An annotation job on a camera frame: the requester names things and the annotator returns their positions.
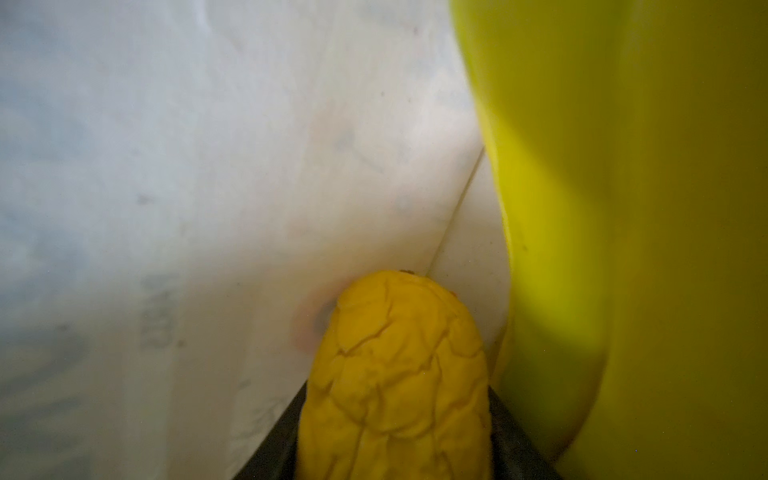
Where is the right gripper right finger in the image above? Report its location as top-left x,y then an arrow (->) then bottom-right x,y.
488,387 -> 562,480

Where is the wrinkled yellow fruit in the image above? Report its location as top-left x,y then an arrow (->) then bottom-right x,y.
295,271 -> 493,479

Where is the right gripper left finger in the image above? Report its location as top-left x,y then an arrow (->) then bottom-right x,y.
234,384 -> 307,480

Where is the cream canvas grocery bag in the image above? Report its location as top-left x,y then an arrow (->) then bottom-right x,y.
1,1 -> 509,479

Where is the large yellow banana bunch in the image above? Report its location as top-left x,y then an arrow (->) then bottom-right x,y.
451,1 -> 767,479

